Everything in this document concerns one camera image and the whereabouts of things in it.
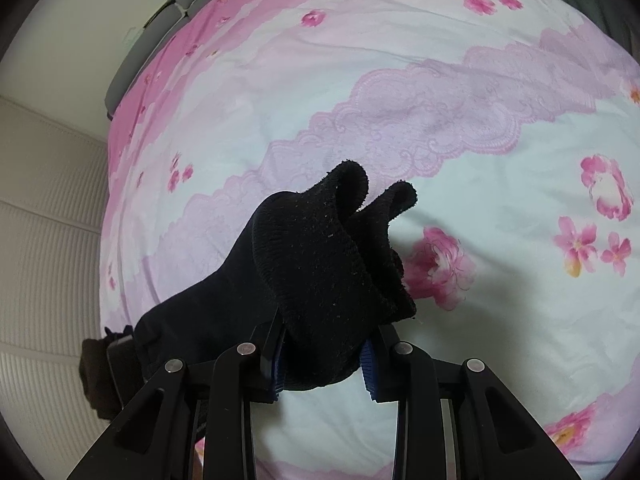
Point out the pink floral bed sheet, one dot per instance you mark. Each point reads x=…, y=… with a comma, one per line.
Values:
x=516, y=121

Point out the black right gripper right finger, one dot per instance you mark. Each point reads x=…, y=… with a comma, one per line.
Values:
x=495, y=437

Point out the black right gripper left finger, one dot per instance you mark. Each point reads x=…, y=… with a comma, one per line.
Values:
x=154, y=437

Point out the white louvered wardrobe door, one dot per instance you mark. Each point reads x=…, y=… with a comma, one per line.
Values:
x=53, y=193

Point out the grey padded headboard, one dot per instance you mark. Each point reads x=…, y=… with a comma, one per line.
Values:
x=150, y=35

